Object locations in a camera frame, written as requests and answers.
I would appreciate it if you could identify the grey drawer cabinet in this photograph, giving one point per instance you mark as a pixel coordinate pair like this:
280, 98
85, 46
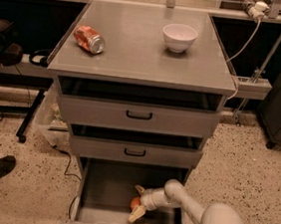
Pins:
135, 53

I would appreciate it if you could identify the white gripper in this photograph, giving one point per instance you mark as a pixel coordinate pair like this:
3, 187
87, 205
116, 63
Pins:
150, 200

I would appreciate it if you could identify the crushed orange soda can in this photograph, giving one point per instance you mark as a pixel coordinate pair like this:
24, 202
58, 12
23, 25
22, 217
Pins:
89, 39

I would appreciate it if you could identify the white power strip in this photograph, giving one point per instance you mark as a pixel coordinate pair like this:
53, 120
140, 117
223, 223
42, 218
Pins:
254, 9

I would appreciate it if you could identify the black headphones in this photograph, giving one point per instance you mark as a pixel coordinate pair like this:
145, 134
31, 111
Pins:
40, 58

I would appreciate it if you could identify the grey middle drawer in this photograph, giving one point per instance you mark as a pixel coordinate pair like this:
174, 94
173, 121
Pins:
134, 146

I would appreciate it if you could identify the black stand leg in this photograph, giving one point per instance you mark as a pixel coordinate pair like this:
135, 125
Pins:
28, 112

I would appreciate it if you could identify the orange fruit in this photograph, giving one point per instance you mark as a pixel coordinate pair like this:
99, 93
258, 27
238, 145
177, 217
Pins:
136, 202

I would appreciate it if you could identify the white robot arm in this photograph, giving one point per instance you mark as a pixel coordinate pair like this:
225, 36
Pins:
173, 194

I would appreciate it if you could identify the white bowl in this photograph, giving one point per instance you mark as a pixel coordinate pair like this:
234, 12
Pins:
178, 37

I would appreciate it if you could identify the dark bag on shelf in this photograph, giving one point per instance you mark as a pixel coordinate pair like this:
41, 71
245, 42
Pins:
11, 56

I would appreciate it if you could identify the metal diagonal pole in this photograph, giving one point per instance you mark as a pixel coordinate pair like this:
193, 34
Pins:
254, 79

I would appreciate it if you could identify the grey open bottom drawer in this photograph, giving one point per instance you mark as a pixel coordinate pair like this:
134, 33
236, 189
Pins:
108, 188

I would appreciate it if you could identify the grey top drawer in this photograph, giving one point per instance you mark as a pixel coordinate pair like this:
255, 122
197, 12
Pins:
114, 105

